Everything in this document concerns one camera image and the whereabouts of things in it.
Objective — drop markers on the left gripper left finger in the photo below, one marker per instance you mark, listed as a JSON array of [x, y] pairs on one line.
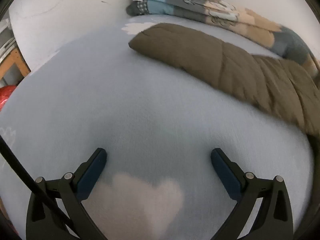
[[55, 210]]

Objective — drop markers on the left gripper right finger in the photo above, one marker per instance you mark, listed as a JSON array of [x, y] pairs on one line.
[[274, 219]]

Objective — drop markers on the olive puffer hooded jacket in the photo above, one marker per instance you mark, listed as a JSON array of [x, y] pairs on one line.
[[281, 88]]

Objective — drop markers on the red plastic bag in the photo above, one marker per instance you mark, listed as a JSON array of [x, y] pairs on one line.
[[5, 93]]

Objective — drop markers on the light blue cloud bedsheet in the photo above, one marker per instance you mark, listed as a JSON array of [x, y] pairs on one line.
[[158, 126]]

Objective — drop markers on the patchwork cartoon quilt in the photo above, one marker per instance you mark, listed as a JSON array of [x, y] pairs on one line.
[[240, 20]]

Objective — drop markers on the wooden shelf frame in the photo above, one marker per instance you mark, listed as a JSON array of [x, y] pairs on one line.
[[13, 57]]

